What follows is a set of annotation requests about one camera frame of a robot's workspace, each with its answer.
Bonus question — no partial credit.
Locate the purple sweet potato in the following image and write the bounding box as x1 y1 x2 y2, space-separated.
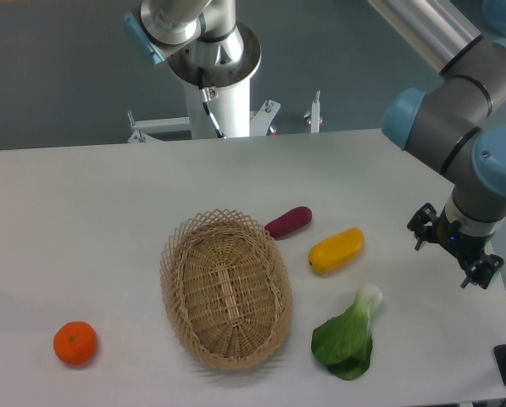
264 206 313 239

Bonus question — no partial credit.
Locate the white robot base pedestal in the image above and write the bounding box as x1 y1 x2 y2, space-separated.
166 21 263 139

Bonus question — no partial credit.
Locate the white metal support frame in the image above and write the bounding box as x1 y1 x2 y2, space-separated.
126 90 325 143

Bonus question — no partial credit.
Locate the black cable on pedestal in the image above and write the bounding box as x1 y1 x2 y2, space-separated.
196 66 226 140

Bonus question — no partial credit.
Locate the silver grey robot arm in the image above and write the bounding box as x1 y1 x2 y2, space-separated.
124 1 506 287

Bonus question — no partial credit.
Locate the yellow mango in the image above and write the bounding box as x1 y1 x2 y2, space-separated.
308 227 364 275

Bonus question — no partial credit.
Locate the green bok choy vegetable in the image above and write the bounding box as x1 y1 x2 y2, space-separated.
310 283 383 381

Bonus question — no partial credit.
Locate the orange tangerine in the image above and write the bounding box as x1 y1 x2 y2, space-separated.
53 321 98 366

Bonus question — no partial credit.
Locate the woven wicker basket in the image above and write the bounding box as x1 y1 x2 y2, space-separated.
160 209 293 371

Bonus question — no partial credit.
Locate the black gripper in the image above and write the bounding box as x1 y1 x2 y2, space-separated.
407 203 504 289

